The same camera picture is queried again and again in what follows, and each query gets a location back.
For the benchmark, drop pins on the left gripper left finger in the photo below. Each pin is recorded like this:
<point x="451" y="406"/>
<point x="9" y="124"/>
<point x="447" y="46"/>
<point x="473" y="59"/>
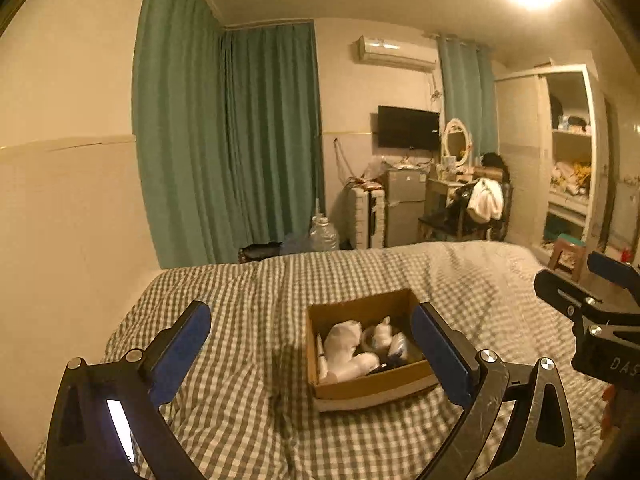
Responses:
<point x="172" y="352"/>

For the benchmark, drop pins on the wooden dressing table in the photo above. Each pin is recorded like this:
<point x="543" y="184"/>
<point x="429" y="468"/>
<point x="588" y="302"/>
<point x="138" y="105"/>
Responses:
<point x="440" y="194"/>

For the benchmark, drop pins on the white oval vanity mirror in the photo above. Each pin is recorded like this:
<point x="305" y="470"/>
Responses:
<point x="456" y="143"/>

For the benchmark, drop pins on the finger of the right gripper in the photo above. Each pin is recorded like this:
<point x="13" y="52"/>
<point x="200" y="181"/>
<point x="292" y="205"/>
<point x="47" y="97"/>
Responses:
<point x="619" y="273"/>
<point x="567" y="297"/>

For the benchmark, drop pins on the white louvered wardrobe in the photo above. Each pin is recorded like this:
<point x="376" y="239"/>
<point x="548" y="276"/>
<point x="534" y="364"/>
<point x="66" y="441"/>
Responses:
<point x="553" y="137"/>

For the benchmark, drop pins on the dark chair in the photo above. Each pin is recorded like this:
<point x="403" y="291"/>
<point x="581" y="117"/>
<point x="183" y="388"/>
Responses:
<point x="453" y="222"/>

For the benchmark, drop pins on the small wooden stool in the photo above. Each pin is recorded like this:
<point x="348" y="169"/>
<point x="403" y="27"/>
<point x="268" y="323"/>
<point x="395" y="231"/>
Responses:
<point x="569" y="255"/>

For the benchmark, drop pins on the large clear water jug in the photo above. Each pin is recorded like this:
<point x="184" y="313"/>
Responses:
<point x="323" y="236"/>

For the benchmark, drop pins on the white cloth on chair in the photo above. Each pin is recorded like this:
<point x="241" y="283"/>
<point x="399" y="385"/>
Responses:
<point x="486" y="201"/>

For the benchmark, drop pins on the white smartphone lit screen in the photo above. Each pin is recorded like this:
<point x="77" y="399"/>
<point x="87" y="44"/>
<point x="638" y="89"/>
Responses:
<point x="122" y="428"/>

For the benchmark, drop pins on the floral tissue pack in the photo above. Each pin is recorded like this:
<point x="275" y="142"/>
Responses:
<point x="398" y="351"/>

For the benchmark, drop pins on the black bag on floor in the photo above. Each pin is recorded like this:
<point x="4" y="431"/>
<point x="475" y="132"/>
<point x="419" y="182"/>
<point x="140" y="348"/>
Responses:
<point x="259" y="252"/>

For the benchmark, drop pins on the large green curtain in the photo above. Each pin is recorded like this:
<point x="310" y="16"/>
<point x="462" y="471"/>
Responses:
<point x="227" y="126"/>

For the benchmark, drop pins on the white suitcase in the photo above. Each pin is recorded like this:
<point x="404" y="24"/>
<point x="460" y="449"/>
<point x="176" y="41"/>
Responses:
<point x="366" y="217"/>

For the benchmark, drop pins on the white cream tube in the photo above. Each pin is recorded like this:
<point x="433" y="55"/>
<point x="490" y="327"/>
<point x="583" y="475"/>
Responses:
<point x="322" y="363"/>

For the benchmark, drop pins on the white plaster bear figurine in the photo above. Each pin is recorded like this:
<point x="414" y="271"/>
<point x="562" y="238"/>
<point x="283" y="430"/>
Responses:
<point x="342" y="341"/>

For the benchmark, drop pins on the white earbuds case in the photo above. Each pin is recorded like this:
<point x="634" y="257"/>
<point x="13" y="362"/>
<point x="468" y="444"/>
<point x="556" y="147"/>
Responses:
<point x="360" y="365"/>

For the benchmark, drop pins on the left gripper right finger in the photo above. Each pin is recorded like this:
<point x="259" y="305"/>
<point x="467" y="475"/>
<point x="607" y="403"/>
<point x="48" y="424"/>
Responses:
<point x="451" y="356"/>

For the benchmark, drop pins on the black wall television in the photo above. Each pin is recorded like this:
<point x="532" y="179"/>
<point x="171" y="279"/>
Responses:
<point x="400" y="127"/>

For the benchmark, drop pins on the white air conditioner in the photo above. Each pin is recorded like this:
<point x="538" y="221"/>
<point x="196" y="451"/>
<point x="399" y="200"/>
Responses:
<point x="396" y="53"/>

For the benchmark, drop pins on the small white bunny figurine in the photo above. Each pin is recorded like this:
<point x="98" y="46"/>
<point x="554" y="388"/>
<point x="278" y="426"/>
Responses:
<point x="382" y="335"/>

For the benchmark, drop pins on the brown cardboard box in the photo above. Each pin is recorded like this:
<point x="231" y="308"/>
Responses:
<point x="391" y="381"/>

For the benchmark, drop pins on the silver mini fridge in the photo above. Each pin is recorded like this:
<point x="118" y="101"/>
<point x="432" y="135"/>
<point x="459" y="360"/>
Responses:
<point x="404" y="205"/>

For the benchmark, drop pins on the grey checkered bed cover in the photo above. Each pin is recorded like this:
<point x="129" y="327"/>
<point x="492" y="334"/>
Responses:
<point x="244" y="410"/>

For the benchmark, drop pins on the small green window curtain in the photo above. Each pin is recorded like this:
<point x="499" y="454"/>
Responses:
<point x="469" y="90"/>

